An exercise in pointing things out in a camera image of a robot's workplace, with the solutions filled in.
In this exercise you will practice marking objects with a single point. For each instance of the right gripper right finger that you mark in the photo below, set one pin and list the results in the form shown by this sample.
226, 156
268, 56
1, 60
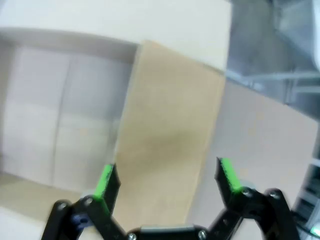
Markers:
246, 215

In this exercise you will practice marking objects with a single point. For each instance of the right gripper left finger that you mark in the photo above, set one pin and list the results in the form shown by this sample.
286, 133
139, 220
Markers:
100, 217

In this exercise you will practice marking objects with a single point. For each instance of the brown cardboard shipping box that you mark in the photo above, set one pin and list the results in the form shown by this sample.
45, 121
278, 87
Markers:
162, 125

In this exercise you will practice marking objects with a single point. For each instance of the white slatted unit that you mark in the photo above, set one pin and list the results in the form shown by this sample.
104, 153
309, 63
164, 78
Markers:
308, 190

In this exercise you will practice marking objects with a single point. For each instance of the aluminium frame structure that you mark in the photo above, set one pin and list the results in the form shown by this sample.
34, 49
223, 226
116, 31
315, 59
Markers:
270, 50

